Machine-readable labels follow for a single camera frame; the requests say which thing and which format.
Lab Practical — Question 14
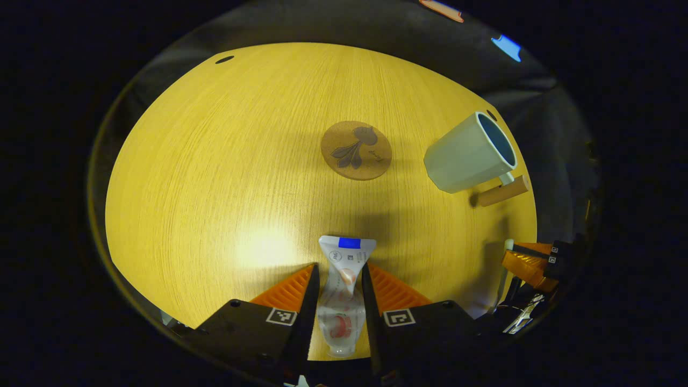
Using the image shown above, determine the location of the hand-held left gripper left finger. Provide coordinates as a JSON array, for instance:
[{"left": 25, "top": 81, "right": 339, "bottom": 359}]
[{"left": 195, "top": 262, "right": 321, "bottom": 385}]

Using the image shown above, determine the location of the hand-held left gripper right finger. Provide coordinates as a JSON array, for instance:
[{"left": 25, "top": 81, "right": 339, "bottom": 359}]
[{"left": 361, "top": 262, "right": 485, "bottom": 378}]

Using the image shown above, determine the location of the pale green toothbrush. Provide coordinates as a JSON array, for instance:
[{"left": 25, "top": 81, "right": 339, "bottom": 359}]
[{"left": 491, "top": 239, "right": 515, "bottom": 314}]

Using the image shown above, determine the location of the white toothpaste tube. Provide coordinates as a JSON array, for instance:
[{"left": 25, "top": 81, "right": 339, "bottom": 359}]
[{"left": 317, "top": 235, "right": 377, "bottom": 359}]

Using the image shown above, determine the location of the pale green cup wooden handle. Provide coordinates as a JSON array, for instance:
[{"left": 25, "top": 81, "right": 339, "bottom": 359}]
[{"left": 423, "top": 111, "right": 531, "bottom": 208}]

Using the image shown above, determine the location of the round cork coaster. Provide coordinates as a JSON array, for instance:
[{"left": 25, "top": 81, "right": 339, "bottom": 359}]
[{"left": 320, "top": 121, "right": 393, "bottom": 182}]

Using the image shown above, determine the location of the wooden desktop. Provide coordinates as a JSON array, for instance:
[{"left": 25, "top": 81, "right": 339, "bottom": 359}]
[{"left": 104, "top": 42, "right": 539, "bottom": 362}]

